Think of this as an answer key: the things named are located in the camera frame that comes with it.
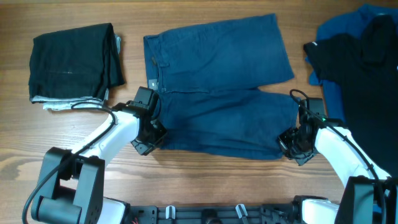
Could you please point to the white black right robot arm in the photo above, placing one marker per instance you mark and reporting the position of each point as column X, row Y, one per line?
column 370, row 194

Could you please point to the blue denim shorts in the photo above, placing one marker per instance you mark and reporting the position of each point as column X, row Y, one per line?
column 209, row 79

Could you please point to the blue shirt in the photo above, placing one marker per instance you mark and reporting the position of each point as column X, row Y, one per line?
column 352, row 23

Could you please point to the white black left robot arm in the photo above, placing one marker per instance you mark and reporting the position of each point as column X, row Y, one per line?
column 70, row 187

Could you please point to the folded black garment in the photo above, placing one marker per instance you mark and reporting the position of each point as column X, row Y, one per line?
column 74, row 60

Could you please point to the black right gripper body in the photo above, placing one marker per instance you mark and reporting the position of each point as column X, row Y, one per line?
column 290, row 141

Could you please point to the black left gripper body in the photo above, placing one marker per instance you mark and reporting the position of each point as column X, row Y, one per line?
column 147, row 140

